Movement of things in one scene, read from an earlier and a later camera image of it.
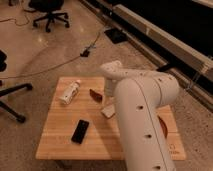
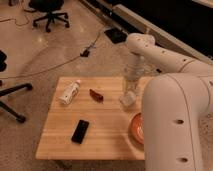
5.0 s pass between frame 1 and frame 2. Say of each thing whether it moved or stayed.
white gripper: moved
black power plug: stayed
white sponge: moved
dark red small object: stayed
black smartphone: stayed
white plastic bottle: stayed
